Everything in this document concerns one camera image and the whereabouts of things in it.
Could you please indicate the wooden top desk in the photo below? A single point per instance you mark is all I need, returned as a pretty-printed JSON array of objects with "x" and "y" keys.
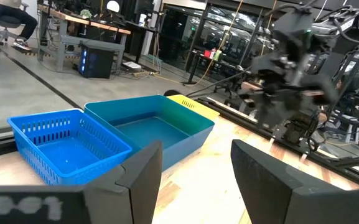
[{"x": 89, "y": 34}]

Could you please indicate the white canister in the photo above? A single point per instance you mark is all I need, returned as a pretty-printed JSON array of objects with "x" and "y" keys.
[{"x": 142, "y": 20}]

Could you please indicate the black side table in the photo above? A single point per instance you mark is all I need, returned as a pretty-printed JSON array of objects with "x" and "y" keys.
[{"x": 198, "y": 62}]

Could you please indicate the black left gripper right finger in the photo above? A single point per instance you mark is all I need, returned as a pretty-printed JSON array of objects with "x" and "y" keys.
[{"x": 291, "y": 199}]

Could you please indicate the office chair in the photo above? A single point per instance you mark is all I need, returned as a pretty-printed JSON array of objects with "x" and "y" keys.
[{"x": 8, "y": 23}]

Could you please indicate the blue slotted plastic basket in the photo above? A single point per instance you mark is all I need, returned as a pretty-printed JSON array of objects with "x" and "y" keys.
[{"x": 67, "y": 152}]

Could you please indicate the yellow slotted plastic basket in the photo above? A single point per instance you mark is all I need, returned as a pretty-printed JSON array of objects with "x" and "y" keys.
[{"x": 194, "y": 107}]

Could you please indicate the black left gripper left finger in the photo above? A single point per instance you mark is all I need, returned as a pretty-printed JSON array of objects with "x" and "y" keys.
[{"x": 73, "y": 205}]

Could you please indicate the black computer tower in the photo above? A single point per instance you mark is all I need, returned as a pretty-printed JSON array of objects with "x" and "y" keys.
[{"x": 96, "y": 62}]

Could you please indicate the white power strip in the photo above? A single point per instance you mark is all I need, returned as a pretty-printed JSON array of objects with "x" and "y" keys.
[{"x": 132, "y": 65}]

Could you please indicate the white globe lamp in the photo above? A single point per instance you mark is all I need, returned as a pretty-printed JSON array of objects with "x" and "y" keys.
[{"x": 113, "y": 6}]

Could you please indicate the person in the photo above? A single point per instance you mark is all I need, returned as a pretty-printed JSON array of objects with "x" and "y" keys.
[{"x": 11, "y": 15}]

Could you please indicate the teal plastic bin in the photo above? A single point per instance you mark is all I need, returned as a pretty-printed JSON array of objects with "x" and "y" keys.
[{"x": 154, "y": 130}]

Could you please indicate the small potted plant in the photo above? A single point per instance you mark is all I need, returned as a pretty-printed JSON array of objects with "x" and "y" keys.
[{"x": 86, "y": 13}]

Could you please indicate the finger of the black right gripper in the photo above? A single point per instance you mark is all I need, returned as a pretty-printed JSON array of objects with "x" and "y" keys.
[
  {"x": 275, "y": 109},
  {"x": 249, "y": 101}
]

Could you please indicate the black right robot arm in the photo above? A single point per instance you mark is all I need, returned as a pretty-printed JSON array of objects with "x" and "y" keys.
[{"x": 347, "y": 28}]

